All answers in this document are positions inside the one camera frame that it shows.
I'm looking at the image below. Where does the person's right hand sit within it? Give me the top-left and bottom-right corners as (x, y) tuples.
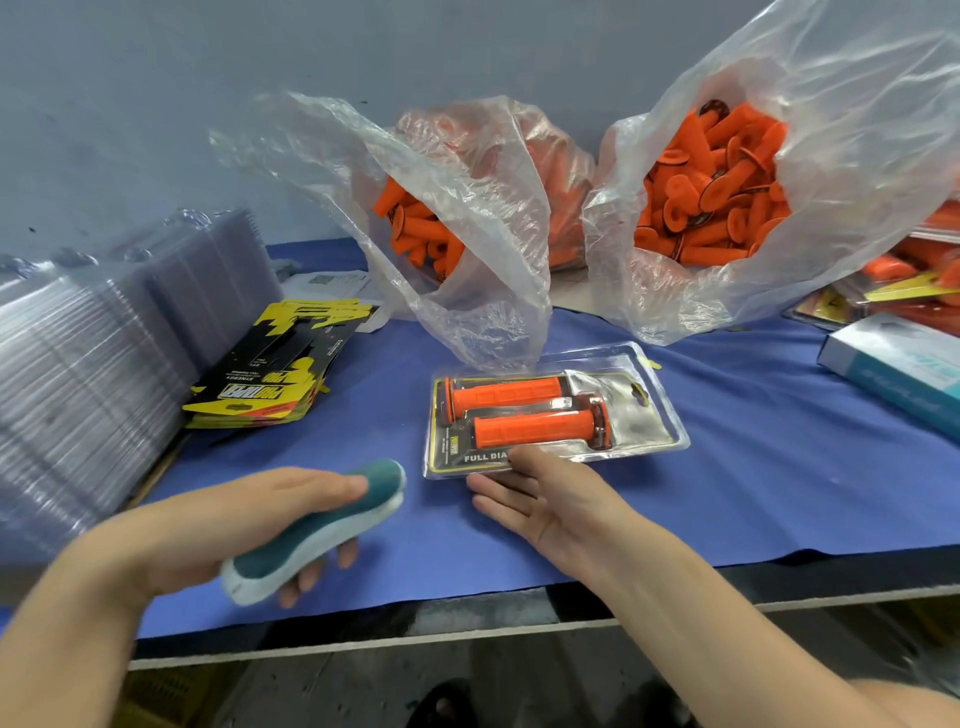
(466, 442), (647, 584)

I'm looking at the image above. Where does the person's left hand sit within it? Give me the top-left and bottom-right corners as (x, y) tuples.
(67, 466), (372, 609)

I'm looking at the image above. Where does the teal hand stapler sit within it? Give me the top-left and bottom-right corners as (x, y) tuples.
(220, 459), (408, 608)

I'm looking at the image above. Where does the stack of clear blister shells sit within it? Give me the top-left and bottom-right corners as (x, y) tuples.
(0, 210), (284, 564)

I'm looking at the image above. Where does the person's right forearm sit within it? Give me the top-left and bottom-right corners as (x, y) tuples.
(577, 517), (909, 728)

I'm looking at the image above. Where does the person's right foot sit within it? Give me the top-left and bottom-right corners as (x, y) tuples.
(618, 678), (695, 728)

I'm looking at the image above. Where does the person's foot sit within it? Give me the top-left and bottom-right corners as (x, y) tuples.
(618, 678), (695, 728)
(408, 678), (482, 728)

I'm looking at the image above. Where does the person's left foot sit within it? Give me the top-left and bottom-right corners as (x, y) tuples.
(408, 678), (482, 728)

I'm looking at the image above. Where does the person's right leg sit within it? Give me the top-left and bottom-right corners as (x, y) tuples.
(855, 678), (960, 728)

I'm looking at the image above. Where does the stack of yellow black cards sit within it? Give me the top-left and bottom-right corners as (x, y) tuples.
(183, 298), (380, 431)

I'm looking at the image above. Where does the yellow plastic crate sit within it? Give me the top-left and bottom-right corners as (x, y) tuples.
(112, 667), (234, 728)

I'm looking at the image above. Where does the white printed paper sheet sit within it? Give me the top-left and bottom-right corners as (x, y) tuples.
(282, 270), (395, 333)

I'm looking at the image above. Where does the teal white cardboard box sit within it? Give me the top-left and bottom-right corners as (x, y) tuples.
(817, 312), (960, 444)

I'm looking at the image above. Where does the large clear plastic bag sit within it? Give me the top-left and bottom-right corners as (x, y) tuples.
(582, 0), (960, 347)

